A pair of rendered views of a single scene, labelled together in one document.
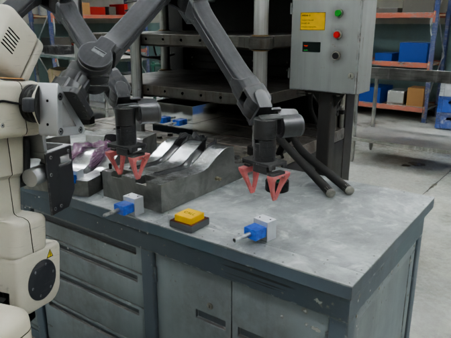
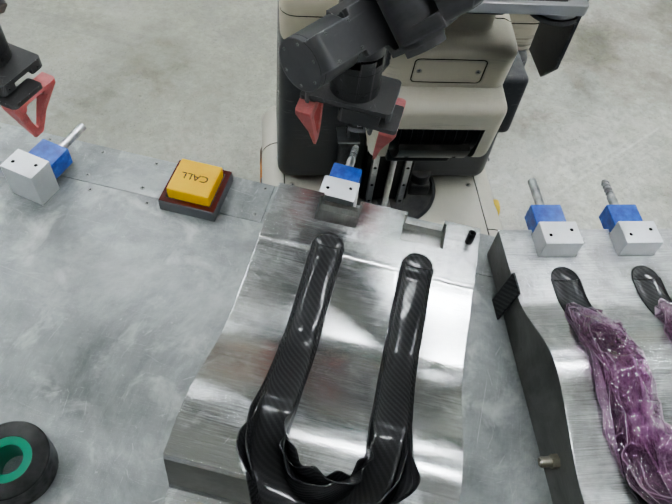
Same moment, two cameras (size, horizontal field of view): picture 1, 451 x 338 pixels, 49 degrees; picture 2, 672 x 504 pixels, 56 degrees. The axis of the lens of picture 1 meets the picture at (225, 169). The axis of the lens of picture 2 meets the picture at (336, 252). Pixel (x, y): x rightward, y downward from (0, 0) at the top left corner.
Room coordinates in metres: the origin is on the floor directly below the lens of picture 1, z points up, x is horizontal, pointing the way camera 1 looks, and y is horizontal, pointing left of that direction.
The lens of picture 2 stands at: (1.88, 0.00, 1.49)
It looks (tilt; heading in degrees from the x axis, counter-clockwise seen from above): 54 degrees down; 150
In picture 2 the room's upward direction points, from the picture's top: 8 degrees clockwise
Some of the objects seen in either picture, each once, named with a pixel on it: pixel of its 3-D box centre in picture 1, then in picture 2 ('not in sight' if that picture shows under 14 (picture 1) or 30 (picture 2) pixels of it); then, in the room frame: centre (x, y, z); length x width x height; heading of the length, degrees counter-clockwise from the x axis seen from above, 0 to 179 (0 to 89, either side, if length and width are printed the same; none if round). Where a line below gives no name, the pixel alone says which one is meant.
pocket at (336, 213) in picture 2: (145, 183); (337, 219); (1.44, 0.24, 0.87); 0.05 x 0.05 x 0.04; 54
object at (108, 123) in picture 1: (205, 130); not in sight; (2.71, 0.11, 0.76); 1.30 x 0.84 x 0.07; 54
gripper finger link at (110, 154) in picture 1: (121, 159); (369, 126); (1.38, 0.30, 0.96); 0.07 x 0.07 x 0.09; 52
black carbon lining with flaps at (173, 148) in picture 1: (177, 152); (350, 361); (1.64, 0.17, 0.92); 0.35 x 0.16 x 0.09; 144
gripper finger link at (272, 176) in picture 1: (271, 181); not in sight; (1.18, -0.12, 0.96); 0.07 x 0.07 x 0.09; 43
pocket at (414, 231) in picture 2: (121, 177); (421, 238); (1.50, 0.33, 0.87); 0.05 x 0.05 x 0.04; 54
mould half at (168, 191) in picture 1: (182, 165); (333, 392); (1.65, 0.15, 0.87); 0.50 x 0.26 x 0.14; 144
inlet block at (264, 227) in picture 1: (252, 233); (53, 154); (1.17, -0.07, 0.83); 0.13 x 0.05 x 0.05; 133
